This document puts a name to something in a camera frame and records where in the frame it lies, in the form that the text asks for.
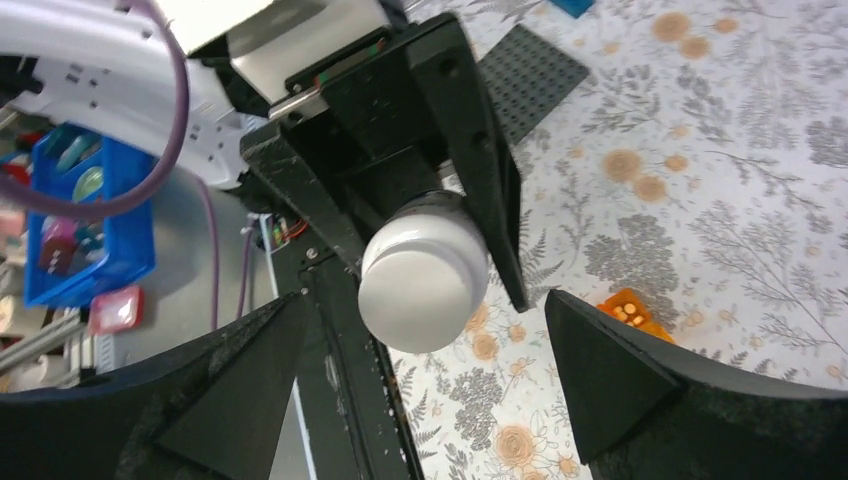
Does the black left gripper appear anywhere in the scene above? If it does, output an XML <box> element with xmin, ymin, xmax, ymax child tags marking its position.
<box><xmin>228</xmin><ymin>1</ymin><xmax>529</xmax><ymax>312</ymax></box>

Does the white bottle cap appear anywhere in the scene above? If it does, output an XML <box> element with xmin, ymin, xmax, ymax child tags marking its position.
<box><xmin>358</xmin><ymin>205</ymin><xmax>489</xmax><ymax>354</ymax></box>

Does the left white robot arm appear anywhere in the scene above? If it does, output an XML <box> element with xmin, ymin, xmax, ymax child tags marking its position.
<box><xmin>1</xmin><ymin>1</ymin><xmax>530</xmax><ymax>312</ymax></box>

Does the blue toy brick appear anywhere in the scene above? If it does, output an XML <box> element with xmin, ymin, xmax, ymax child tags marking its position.
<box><xmin>551</xmin><ymin>0</ymin><xmax>595</xmax><ymax>18</ymax></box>

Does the blue plastic storage bin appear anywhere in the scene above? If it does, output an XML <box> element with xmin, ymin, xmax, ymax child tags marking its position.
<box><xmin>23</xmin><ymin>122</ymin><xmax>157</xmax><ymax>309</ymax></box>

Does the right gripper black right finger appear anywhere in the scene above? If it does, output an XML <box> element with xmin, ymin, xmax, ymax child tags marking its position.
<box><xmin>545</xmin><ymin>290</ymin><xmax>847</xmax><ymax>479</ymax></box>

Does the orange pill organizer box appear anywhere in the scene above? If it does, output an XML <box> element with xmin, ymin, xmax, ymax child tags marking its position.
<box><xmin>596</xmin><ymin>288</ymin><xmax>675</xmax><ymax>344</ymax></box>

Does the white blue pill bottle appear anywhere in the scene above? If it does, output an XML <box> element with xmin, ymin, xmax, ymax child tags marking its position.
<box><xmin>391</xmin><ymin>189</ymin><xmax>464</xmax><ymax>220</ymax></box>

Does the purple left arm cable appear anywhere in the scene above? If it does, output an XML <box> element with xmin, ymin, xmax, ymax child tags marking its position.
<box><xmin>0</xmin><ymin>0</ymin><xmax>256</xmax><ymax>333</ymax></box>

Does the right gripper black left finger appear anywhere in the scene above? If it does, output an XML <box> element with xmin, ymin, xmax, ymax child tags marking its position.
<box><xmin>1</xmin><ymin>294</ymin><xmax>308</xmax><ymax>479</ymax></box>

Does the floral patterned mat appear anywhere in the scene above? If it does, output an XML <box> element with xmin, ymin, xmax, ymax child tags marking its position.
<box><xmin>391</xmin><ymin>1</ymin><xmax>847</xmax><ymax>479</ymax></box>

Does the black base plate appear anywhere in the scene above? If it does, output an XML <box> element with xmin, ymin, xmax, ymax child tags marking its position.
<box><xmin>260</xmin><ymin>216</ymin><xmax>424</xmax><ymax>479</ymax></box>

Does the pink small box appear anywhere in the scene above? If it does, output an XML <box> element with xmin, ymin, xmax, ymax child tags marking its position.
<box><xmin>88</xmin><ymin>285</ymin><xmax>145</xmax><ymax>335</ymax></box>

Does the grey studded baseplate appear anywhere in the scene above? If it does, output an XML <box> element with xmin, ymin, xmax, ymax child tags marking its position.
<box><xmin>478</xmin><ymin>24</ymin><xmax>589</xmax><ymax>145</ymax></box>

